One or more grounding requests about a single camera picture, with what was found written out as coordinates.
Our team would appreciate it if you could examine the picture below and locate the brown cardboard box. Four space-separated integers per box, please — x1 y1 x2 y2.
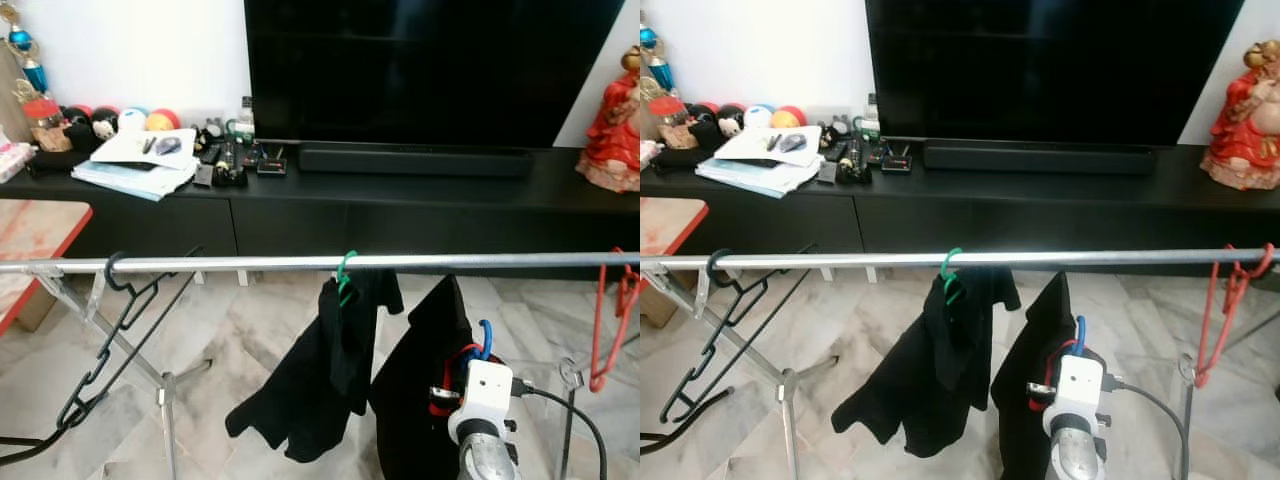
640 285 681 331
15 290 56 333

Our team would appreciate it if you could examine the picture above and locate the white paper stack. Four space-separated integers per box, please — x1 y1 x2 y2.
72 128 199 201
696 125 823 198

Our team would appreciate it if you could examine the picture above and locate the silver metal clothes rack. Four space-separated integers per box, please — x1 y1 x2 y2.
640 247 1280 480
0 250 641 480

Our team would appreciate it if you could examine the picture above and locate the marble pattern folding table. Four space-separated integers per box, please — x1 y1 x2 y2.
640 197 736 456
0 200 101 466

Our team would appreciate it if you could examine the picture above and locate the black clothes hanger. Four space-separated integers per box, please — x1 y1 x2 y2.
660 243 819 426
57 246 204 431

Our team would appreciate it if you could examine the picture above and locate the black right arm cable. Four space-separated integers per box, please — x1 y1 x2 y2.
512 378 609 480
1103 375 1191 480

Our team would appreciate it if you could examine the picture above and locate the black soundbar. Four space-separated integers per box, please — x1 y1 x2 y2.
922 141 1158 177
298 145 535 179

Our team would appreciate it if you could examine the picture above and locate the black toy figure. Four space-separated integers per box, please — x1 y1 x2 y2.
215 140 249 189
840 137 874 186

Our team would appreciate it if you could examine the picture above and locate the red clothes hanger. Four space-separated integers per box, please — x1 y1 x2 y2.
1193 243 1276 389
588 248 641 393

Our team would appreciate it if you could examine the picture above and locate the red laughing Buddha statue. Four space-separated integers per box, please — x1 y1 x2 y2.
1200 42 1280 191
577 45 641 193

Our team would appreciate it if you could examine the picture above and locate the black plush toy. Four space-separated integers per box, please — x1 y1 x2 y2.
62 105 121 153
688 103 746 151

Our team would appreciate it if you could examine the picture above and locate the red lidded jar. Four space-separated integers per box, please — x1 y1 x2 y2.
648 95 689 151
22 97 63 153

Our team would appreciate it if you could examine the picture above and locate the blue and gold trophy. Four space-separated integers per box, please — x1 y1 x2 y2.
640 25 681 101
0 0 49 101

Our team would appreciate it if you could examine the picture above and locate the black flat screen television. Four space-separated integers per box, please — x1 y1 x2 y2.
244 0 627 149
866 0 1246 147

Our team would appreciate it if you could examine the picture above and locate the black shirt with red collar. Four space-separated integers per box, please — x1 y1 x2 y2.
368 275 481 480
990 272 1076 480

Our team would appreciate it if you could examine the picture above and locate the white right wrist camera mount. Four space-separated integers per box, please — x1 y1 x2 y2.
1042 355 1106 441
447 360 516 446

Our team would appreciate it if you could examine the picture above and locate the green clothes hanger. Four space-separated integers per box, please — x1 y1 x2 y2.
938 247 966 306
335 250 359 306

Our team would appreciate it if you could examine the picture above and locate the black television console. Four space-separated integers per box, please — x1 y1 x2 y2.
0 145 641 271
640 143 1280 269

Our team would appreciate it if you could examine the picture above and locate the black printed t-shirt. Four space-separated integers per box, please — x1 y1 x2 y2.
225 270 404 463
830 268 1021 459

